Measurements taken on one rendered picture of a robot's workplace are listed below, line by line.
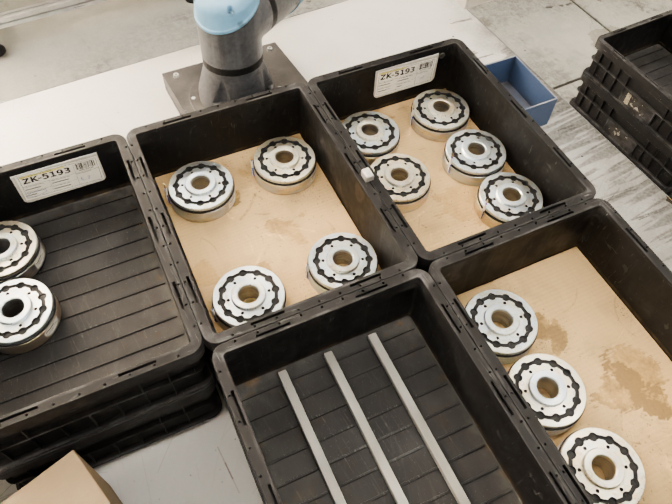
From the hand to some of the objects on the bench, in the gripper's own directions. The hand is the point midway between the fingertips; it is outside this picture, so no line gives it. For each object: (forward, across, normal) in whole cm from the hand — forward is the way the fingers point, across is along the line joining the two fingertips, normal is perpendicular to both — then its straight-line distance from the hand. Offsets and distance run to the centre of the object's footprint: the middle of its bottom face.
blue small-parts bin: (+41, +13, -4) cm, 43 cm away
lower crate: (+41, -76, -19) cm, 88 cm away
